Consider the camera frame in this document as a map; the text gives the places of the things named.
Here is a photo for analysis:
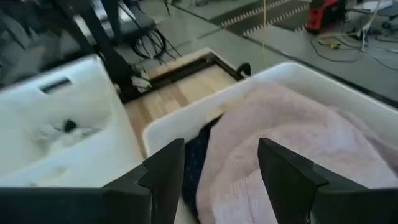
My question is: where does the pink garment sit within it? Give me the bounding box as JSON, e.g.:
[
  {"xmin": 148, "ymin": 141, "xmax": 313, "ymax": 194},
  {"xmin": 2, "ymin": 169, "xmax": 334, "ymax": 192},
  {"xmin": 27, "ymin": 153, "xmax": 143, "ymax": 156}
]
[{"xmin": 195, "ymin": 80, "xmax": 398, "ymax": 224}]

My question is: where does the black rig post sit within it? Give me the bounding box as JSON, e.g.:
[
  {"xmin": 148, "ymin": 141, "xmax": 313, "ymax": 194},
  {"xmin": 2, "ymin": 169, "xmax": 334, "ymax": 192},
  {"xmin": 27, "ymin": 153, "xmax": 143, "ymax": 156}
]
[{"xmin": 52, "ymin": 0, "xmax": 141, "ymax": 94}]

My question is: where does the black mat with striped edge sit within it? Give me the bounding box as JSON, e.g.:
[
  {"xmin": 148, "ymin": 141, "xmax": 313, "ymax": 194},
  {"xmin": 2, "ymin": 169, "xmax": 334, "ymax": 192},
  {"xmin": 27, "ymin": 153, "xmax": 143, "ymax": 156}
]
[{"xmin": 211, "ymin": 0, "xmax": 312, "ymax": 37}]

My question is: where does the white perforated basket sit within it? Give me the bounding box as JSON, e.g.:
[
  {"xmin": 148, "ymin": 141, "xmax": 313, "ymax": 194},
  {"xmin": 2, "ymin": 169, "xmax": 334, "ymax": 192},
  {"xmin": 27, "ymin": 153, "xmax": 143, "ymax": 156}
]
[{"xmin": 0, "ymin": 54, "xmax": 147, "ymax": 189}]

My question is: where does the thin yellow cable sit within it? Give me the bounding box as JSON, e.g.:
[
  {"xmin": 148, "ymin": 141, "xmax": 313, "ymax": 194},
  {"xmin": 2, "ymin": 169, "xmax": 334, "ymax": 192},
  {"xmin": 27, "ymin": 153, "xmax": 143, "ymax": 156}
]
[{"xmin": 261, "ymin": 0, "xmax": 268, "ymax": 63}]

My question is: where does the yellow extension cord with plug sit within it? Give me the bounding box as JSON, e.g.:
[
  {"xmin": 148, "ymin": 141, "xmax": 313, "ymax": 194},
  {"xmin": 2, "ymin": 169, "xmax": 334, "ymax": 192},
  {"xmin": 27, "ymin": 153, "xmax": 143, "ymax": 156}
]
[{"xmin": 317, "ymin": 30, "xmax": 343, "ymax": 50}]

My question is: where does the black table frame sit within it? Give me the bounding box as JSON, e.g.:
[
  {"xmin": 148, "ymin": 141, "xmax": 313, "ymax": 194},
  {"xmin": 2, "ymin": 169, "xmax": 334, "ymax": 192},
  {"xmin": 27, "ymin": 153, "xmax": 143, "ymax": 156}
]
[{"xmin": 119, "ymin": 52, "xmax": 252, "ymax": 103}]

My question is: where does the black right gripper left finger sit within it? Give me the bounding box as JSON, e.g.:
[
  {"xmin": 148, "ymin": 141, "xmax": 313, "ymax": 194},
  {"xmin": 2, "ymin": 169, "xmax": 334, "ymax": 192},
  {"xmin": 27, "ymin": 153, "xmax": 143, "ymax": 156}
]
[{"xmin": 0, "ymin": 138, "xmax": 187, "ymax": 224}]

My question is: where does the white garment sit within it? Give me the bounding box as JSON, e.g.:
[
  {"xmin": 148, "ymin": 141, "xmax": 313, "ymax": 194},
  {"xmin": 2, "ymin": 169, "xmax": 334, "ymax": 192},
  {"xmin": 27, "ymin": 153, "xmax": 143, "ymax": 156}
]
[{"xmin": 21, "ymin": 102, "xmax": 113, "ymax": 150}]

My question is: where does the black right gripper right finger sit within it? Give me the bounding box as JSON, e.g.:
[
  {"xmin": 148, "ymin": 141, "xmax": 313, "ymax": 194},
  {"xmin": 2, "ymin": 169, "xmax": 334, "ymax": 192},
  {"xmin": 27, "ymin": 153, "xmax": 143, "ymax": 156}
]
[{"xmin": 257, "ymin": 138, "xmax": 398, "ymax": 224}]

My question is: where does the white woven basket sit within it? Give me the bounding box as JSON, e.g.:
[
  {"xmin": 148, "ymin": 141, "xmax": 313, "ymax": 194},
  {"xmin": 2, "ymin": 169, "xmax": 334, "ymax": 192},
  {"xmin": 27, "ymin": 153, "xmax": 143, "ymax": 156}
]
[{"xmin": 141, "ymin": 61, "xmax": 398, "ymax": 224}]

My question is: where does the navy dotted garment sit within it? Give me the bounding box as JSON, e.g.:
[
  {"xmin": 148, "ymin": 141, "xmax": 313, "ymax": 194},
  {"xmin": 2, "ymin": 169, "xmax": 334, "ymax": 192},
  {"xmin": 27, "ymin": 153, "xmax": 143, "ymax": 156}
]
[{"xmin": 182, "ymin": 116, "xmax": 223, "ymax": 218}]

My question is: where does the black cable bundle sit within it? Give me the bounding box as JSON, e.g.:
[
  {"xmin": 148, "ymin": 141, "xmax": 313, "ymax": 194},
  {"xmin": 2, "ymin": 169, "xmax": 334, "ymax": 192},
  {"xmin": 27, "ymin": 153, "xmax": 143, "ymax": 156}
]
[{"xmin": 130, "ymin": 27, "xmax": 181, "ymax": 62}]

